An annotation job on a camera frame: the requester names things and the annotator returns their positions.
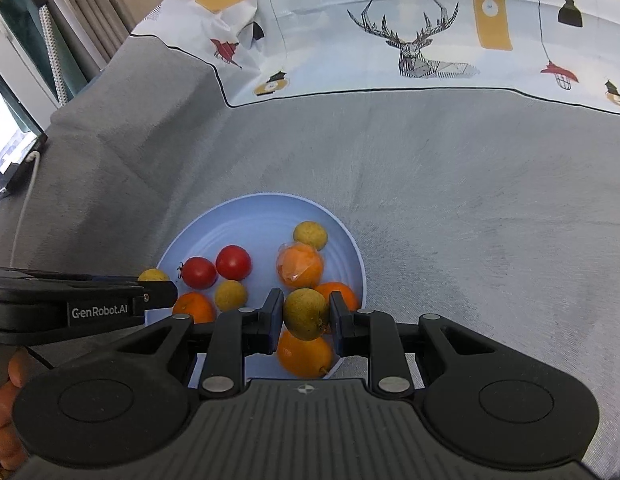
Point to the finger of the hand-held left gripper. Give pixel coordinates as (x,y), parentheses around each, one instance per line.
(160,294)

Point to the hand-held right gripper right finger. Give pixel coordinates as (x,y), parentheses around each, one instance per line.
(336,319)

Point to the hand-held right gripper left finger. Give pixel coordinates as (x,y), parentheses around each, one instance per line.
(275,316)

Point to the yellow-green round fruit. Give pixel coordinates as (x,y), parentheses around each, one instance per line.
(153,275)
(310,235)
(230,295)
(305,312)

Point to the small orange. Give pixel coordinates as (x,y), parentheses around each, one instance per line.
(342,292)
(195,305)

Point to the large orange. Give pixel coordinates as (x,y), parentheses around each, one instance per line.
(302,357)

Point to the plastic-wrapped orange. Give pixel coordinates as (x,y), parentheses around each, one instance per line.
(300,265)

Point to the blue plate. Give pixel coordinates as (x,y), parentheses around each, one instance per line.
(250,220)

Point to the person's left hand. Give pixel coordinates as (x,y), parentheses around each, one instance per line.
(2,425)

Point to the grey bed cover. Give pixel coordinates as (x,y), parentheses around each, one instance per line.
(439,210)

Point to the printed white bedsheet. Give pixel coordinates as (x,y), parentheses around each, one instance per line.
(340,75)

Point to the teal curtain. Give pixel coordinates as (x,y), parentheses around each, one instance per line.
(20,30)

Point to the grey curtain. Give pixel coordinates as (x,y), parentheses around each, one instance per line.
(90,0)

